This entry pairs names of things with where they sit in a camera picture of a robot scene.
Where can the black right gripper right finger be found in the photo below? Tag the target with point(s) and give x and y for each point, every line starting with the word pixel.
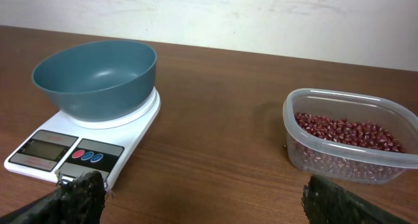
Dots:
pixel 325 202

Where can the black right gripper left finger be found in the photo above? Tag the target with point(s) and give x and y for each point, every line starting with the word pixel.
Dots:
pixel 76 201

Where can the white digital kitchen scale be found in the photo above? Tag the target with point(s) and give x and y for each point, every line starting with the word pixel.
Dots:
pixel 63 148

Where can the blue plastic bowl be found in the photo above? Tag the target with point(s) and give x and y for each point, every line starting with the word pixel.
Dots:
pixel 98 81

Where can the clear plastic container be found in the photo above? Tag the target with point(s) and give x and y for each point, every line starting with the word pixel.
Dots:
pixel 342 161

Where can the red adzuki beans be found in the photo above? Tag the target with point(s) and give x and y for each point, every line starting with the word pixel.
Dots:
pixel 363 134

